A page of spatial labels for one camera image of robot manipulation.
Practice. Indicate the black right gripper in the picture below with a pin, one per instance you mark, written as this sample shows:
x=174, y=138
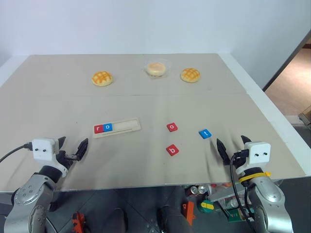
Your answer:
x=240, y=162

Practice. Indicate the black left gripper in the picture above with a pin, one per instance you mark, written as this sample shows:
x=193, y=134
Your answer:
x=69, y=157

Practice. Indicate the red letter tile r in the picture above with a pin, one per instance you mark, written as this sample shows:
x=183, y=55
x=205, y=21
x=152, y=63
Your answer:
x=98, y=128

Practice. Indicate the blue letter tile o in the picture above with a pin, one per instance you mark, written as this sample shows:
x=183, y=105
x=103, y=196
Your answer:
x=108, y=127

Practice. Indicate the beige letter tile holder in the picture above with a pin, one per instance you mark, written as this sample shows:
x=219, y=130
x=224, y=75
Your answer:
x=126, y=126

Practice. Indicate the red letter tile b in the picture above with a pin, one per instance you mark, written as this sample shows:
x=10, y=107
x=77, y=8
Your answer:
x=172, y=150

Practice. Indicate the red letter tile o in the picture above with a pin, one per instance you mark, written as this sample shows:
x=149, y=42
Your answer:
x=172, y=127

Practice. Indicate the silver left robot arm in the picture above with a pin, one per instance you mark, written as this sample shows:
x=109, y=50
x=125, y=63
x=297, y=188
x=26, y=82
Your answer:
x=26, y=194

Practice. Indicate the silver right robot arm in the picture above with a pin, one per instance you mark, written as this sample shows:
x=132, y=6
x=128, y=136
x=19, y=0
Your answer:
x=269, y=194

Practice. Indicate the blue letter tile t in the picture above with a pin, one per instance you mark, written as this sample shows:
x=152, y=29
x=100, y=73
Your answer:
x=205, y=133

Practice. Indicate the beige table cover sheet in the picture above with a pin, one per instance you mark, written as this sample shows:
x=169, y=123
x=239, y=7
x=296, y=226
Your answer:
x=121, y=165
x=60, y=72

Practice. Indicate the silver drink cans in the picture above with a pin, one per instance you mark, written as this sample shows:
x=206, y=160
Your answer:
x=198, y=189

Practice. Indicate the green and yellow toy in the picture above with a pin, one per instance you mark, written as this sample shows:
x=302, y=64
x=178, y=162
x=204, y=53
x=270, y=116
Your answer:
x=206, y=206

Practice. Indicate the green printed box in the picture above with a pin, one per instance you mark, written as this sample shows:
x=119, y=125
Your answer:
x=236, y=214

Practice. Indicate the golden crosshatched pineapple bun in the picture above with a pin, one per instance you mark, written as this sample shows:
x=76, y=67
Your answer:
x=190, y=75
x=102, y=78

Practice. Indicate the orange and black tool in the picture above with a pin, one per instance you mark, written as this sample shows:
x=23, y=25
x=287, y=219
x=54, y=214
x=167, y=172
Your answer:
x=78, y=222

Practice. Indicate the brown cardboard box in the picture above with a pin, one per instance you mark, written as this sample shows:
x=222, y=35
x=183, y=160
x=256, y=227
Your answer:
x=306, y=114

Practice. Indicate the orange plastic object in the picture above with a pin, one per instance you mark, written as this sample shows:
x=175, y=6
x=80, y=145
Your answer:
x=189, y=212

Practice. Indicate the dark rounded shape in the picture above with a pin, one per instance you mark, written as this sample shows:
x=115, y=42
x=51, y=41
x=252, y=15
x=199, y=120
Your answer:
x=172, y=218

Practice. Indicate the plastic-wrapped pale round bun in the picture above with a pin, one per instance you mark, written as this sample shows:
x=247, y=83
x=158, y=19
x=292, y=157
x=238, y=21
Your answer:
x=156, y=69

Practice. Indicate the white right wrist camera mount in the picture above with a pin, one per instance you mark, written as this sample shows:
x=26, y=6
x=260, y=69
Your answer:
x=257, y=153

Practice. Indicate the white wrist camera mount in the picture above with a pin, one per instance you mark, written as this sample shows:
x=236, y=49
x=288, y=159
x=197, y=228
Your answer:
x=257, y=153
x=43, y=148

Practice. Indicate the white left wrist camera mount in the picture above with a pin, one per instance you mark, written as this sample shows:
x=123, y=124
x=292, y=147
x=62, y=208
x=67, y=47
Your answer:
x=43, y=148

